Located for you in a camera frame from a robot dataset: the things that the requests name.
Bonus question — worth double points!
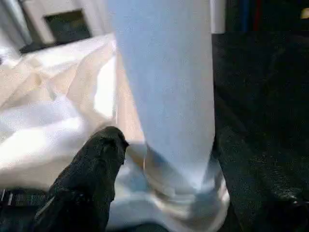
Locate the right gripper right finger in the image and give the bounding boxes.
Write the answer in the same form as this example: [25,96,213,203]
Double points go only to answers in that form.
[214,137,309,232]

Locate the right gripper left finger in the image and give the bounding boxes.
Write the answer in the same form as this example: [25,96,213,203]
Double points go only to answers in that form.
[28,126,129,232]

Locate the white plastic table top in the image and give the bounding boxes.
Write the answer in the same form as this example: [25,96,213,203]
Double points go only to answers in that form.
[0,32,232,232]

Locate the grey-brown curtain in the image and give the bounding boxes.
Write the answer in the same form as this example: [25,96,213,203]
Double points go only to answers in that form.
[0,0,32,49]

